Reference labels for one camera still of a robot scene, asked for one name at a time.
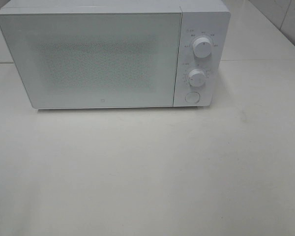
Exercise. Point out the white microwave oven body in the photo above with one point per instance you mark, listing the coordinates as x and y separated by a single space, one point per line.
198 17

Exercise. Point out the white microwave door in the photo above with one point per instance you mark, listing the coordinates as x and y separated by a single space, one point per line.
95 60

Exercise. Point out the round white door button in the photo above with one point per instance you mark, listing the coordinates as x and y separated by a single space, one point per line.
192 97

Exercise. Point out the white round knob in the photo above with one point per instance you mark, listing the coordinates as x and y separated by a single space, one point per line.
197 78
202 46

